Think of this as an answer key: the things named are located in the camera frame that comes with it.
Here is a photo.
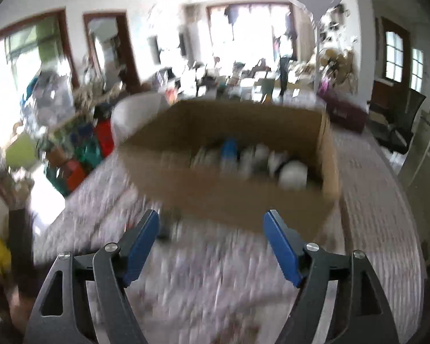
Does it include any white cloth covered chair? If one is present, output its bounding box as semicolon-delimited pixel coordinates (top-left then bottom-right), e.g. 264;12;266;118
111;91;173;147

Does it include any large cardboard box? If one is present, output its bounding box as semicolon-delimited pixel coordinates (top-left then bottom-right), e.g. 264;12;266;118
116;99;341;237

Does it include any red bag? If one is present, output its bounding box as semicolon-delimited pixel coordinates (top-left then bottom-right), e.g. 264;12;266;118
62;161;87;190

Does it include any green bag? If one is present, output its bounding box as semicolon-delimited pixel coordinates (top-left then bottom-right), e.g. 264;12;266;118
73;140;104;167

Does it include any light green bin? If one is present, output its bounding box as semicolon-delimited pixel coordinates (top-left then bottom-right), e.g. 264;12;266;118
5;134;36;169

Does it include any red plastic stool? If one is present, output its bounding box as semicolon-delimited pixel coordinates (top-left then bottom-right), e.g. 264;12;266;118
93;120;115;156

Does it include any black office chair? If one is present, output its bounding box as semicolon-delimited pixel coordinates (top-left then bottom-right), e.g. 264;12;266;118
367;89;427;155

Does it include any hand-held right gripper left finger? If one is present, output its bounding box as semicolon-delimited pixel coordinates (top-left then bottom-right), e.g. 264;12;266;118
26;209;161;344

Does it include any maroon box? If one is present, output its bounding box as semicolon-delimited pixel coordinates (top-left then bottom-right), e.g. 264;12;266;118
319;86;368;133

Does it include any clear plastic storage bin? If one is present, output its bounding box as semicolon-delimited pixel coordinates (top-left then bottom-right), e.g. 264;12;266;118
23;70;76;126

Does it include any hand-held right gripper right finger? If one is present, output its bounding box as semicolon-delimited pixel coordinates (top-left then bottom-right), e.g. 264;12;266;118
263;210;396;344

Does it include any checked quilted bedspread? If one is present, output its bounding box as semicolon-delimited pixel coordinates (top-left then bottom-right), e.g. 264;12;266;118
32;129;427;344

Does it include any white paper roll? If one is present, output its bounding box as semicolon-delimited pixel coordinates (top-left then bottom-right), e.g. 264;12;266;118
277;161;309;190

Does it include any electric fan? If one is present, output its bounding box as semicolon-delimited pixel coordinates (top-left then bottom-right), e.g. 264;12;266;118
315;48;355;87

